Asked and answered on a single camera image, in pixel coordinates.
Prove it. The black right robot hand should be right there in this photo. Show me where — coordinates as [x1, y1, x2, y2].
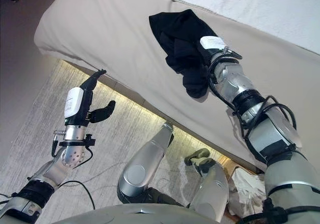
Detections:
[199, 35, 227, 65]

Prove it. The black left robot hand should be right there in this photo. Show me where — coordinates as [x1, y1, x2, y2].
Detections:
[63, 69, 117, 128]

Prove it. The black garment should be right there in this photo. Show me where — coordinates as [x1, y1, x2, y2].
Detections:
[148, 9, 221, 99]

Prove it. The cream garment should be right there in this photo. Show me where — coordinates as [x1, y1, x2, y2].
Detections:
[228, 167, 267, 216]

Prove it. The bed with grey sheet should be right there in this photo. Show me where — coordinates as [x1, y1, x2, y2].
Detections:
[33, 0, 320, 174]

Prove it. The woven wicker basket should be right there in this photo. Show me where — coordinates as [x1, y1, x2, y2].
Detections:
[224, 163, 268, 224]

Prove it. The grey striped rug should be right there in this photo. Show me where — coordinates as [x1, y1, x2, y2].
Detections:
[0, 58, 251, 224]

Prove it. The beige bedspread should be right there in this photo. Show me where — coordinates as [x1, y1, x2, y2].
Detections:
[33, 0, 320, 174]

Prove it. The silver left robot leg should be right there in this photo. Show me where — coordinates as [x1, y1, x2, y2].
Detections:
[117, 123, 175, 204]

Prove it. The dark green right robot foot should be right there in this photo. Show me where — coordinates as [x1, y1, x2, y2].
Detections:
[184, 148, 216, 174]

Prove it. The grey robot torso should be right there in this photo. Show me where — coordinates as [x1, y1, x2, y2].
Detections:
[57, 202, 226, 224]

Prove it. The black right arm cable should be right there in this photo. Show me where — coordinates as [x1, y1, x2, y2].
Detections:
[207, 51, 298, 139]

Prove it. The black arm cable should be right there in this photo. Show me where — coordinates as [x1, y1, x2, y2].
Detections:
[207, 51, 298, 139]
[51, 131, 95, 167]

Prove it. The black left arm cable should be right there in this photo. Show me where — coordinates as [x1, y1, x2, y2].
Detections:
[51, 131, 95, 167]

